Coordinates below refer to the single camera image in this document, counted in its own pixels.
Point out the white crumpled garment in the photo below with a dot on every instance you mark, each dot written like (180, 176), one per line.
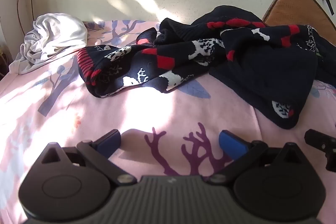
(55, 35)

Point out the pink printed bed sheet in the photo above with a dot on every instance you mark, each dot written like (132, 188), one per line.
(157, 113)

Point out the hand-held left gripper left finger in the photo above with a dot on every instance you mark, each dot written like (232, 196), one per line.
(110, 142)

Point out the black patterned knit sweater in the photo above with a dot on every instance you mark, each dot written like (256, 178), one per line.
(249, 66)

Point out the brown cushion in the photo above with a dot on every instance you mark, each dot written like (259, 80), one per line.
(291, 7)

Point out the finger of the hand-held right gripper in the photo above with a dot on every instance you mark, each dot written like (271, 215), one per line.
(321, 142)

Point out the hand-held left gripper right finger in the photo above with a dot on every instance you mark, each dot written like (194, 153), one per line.
(232, 146)

